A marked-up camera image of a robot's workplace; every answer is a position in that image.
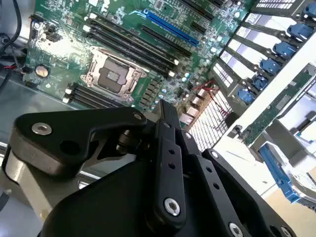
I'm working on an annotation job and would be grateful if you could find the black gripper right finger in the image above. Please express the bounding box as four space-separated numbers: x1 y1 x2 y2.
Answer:
170 101 297 237

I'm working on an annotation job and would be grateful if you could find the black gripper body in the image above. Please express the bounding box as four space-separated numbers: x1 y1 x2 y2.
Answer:
37 157 224 237

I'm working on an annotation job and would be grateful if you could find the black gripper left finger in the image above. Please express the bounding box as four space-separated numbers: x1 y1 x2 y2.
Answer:
4 100 186 231

